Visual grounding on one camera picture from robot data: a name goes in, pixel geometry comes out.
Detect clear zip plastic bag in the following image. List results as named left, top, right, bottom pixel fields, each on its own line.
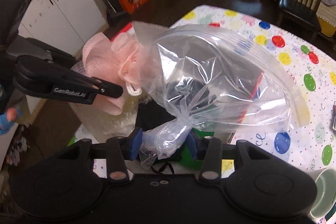
left=133, top=22, right=310, bottom=168

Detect pink mesh bath loofah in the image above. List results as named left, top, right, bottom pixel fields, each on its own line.
left=83, top=32, right=153, bottom=115

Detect green object in box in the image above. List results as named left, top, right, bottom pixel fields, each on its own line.
left=179, top=129, right=214, bottom=170

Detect white cabinet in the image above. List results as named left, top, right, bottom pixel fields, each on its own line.
left=19, top=0, right=107, bottom=55

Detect balloon print tablecloth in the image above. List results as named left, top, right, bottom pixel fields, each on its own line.
left=67, top=4, right=336, bottom=224

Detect pale green ceramic mug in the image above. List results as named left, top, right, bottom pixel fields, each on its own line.
left=309, top=167, right=336, bottom=220

